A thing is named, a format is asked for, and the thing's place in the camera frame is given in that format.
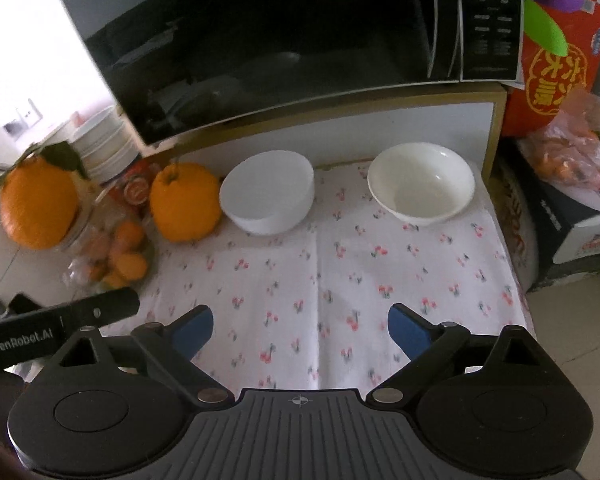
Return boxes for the red gift bag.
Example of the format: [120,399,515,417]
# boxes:
[500,0,600,138]

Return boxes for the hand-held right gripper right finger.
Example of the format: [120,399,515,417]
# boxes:
[370,302,561,406]

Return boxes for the white wall socket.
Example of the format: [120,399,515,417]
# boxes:
[2,100,43,136]

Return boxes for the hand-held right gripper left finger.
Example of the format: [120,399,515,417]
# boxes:
[42,304,232,407]

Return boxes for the red printed can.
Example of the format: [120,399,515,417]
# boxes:
[112,157,162,211]

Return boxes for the straight-sided white bowl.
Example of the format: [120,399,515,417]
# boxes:
[219,150,315,236]

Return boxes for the plastic bag of oranges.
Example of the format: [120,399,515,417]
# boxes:
[522,92,600,193]

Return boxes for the bag of small tangerines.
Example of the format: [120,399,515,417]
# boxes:
[62,195,156,293]

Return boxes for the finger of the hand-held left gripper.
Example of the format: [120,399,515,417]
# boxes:
[0,287,141,372]

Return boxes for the stack of white dishes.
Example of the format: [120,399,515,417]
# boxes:
[70,105,140,184]

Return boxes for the black and white cardboard box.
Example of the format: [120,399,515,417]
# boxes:
[495,152,600,293]

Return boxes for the black microwave oven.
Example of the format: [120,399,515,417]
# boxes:
[57,0,526,147]

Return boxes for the cherry print tablecloth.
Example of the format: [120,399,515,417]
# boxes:
[100,160,531,396]

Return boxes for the flared white bowl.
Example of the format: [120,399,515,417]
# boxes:
[367,143,476,224]

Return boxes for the large orange with leaves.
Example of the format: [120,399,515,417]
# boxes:
[0,141,88,251]

